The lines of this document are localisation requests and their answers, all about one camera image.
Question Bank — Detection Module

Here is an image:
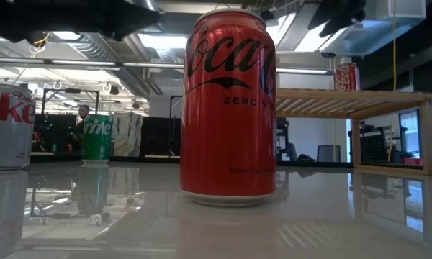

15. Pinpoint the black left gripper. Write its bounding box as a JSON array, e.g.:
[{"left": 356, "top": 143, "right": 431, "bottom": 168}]
[{"left": 0, "top": 0, "right": 161, "bottom": 45}]

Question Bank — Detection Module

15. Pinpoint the red Coca-Cola can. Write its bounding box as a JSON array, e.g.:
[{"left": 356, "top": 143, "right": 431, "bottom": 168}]
[{"left": 333, "top": 62, "right": 361, "bottom": 91}]

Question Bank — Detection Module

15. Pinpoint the green Sprite can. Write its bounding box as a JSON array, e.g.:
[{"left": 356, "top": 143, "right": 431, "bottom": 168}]
[{"left": 81, "top": 114, "right": 113, "bottom": 165}]

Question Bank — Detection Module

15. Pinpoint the red Coke Zero can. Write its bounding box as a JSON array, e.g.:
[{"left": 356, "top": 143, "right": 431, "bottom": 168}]
[{"left": 179, "top": 7, "right": 277, "bottom": 208}]

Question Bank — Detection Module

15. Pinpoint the wooden slatted shelf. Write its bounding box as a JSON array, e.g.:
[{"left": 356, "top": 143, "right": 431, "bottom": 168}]
[{"left": 275, "top": 88, "right": 432, "bottom": 176}]

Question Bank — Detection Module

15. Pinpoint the long ceiling light bar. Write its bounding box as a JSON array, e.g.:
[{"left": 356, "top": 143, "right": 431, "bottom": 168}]
[{"left": 0, "top": 56, "right": 184, "bottom": 69}]

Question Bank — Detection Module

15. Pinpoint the person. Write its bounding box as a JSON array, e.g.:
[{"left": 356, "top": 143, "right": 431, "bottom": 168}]
[{"left": 71, "top": 104, "right": 91, "bottom": 152}]

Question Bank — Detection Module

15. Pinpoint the patterned cloth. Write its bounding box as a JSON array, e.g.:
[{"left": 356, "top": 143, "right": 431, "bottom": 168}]
[{"left": 110, "top": 112, "right": 144, "bottom": 158}]

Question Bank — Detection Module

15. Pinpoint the black machine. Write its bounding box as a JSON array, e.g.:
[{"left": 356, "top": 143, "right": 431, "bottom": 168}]
[{"left": 276, "top": 117, "right": 289, "bottom": 162}]

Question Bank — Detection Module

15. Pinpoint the black pegboard rack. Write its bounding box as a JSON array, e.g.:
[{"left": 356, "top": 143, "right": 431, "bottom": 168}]
[{"left": 359, "top": 122, "right": 392, "bottom": 163}]

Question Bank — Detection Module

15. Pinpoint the grey bin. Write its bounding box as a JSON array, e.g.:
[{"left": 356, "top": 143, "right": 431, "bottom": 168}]
[{"left": 316, "top": 145, "right": 341, "bottom": 163}]

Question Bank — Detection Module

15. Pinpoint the black partition panel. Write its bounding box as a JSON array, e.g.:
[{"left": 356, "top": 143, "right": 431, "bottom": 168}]
[{"left": 143, "top": 117, "right": 182, "bottom": 156}]

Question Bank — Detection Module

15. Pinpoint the silver air duct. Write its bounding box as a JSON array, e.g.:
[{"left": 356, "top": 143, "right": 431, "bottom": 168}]
[{"left": 320, "top": 0, "right": 428, "bottom": 58}]

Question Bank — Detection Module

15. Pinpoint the black rig frame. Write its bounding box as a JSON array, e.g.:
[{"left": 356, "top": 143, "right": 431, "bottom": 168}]
[{"left": 40, "top": 88, "right": 101, "bottom": 155}]

